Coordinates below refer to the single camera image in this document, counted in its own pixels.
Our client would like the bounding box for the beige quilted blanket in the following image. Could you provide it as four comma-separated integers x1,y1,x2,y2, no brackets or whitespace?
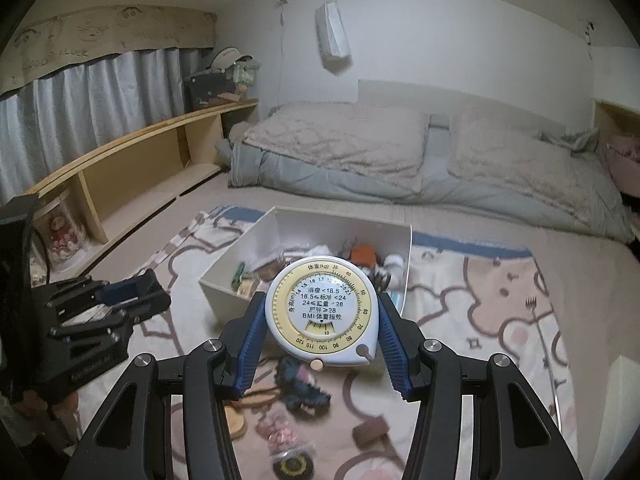
447,107,618,231
242,101,432,193

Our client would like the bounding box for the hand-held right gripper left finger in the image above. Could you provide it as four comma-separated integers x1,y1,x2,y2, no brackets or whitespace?
62,291,268,480

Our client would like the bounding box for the green pouch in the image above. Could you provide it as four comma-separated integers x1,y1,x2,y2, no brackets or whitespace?
232,60,262,88

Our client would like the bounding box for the white paper bag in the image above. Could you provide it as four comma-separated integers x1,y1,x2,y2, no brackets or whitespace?
315,0,351,58

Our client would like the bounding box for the white cap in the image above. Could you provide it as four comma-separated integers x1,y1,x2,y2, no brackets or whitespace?
207,46,253,71

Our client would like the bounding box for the black bag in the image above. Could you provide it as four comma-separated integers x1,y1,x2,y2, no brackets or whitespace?
182,72,238,113

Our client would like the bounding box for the grey duvet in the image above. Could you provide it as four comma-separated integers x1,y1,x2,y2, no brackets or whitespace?
215,105,636,246

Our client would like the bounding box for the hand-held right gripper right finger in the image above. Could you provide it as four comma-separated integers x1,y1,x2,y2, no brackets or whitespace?
378,294,583,480

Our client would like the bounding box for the orange toy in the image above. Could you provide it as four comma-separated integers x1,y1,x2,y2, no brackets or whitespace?
350,244,378,266

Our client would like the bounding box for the blue plush keychain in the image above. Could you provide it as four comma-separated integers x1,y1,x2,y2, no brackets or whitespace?
275,357,332,413

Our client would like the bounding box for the light wooden shelf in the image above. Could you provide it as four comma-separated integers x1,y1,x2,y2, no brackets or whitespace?
20,99,261,281

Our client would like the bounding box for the glass jar with doll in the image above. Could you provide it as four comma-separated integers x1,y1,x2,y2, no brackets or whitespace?
32,187,86,266

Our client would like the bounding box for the black round tin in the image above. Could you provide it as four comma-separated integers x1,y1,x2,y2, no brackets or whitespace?
272,452,316,480

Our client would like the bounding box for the pink bead packet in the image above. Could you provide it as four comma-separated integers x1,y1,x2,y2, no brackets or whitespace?
255,415,298,456

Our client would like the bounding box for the white storage box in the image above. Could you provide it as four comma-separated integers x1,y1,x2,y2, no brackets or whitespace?
199,205,413,326

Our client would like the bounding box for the pink bag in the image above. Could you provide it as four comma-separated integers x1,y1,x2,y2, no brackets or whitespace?
606,134,640,193

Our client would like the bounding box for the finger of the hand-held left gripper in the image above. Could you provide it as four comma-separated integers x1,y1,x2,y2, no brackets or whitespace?
32,269,156,311
47,280,172,346

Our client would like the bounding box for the brown tape roll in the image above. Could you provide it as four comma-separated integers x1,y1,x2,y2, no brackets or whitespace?
351,417,390,446

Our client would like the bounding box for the grey curtain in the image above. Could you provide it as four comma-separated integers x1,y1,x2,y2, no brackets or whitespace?
0,45,216,201

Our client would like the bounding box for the light wooden cabinet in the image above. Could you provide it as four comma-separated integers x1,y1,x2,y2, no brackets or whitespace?
595,100,640,146

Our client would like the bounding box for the white board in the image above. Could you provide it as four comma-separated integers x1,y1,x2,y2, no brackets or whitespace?
605,355,640,480

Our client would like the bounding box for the printed blanket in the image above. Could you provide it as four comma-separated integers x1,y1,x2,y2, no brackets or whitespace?
30,205,571,480

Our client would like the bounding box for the round white measuring tape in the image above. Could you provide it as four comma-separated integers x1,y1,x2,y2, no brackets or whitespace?
265,260,375,370

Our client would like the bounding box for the beige printed curtain valance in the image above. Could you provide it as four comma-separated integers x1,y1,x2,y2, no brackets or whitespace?
0,5,218,96

